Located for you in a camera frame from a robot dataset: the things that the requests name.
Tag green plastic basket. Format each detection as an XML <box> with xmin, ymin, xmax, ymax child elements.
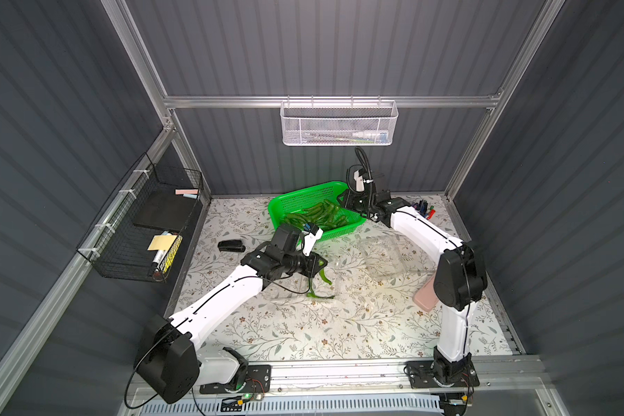
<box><xmin>268</xmin><ymin>181</ymin><xmax>366</xmax><ymax>241</ymax></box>

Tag clear pepper container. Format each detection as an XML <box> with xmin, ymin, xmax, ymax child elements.
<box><xmin>355</xmin><ymin>235</ymin><xmax>407</xmax><ymax>284</ymax></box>
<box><xmin>305</xmin><ymin>256</ymin><xmax>337</xmax><ymax>300</ymax></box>

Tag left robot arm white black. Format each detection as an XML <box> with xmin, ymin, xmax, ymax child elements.
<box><xmin>133</xmin><ymin>224</ymin><xmax>328</xmax><ymax>404</ymax></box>

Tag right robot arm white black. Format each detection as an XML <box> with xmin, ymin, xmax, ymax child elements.
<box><xmin>337</xmin><ymin>165</ymin><xmax>488</xmax><ymax>387</ymax></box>

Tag black stapler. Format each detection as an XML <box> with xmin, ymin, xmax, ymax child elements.
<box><xmin>217</xmin><ymin>239</ymin><xmax>246</xmax><ymax>253</ymax></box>

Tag pink pen cup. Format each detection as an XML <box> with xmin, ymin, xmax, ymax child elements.
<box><xmin>414</xmin><ymin>199</ymin><xmax>436</xmax><ymax>220</ymax></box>

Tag pink case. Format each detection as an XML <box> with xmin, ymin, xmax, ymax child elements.
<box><xmin>413</xmin><ymin>283</ymin><xmax>439</xmax><ymax>312</ymax></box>

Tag yellow sticky notes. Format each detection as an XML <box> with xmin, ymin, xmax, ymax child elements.
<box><xmin>147</xmin><ymin>234</ymin><xmax>178</xmax><ymax>251</ymax></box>

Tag black notebook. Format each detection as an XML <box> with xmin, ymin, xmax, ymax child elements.
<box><xmin>133</xmin><ymin>191</ymin><xmax>197</xmax><ymax>233</ymax></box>

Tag white wire wall basket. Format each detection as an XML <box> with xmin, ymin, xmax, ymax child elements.
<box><xmin>279</xmin><ymin>99</ymin><xmax>400</xmax><ymax>147</ymax></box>

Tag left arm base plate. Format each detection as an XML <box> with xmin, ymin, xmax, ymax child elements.
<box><xmin>198</xmin><ymin>364</ymin><xmax>272</xmax><ymax>395</ymax></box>

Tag black wire wall basket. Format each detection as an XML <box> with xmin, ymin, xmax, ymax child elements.
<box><xmin>76</xmin><ymin>154</ymin><xmax>205</xmax><ymax>283</ymax></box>

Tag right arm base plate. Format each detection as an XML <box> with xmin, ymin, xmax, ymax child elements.
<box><xmin>403</xmin><ymin>356</ymin><xmax>480</xmax><ymax>389</ymax></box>

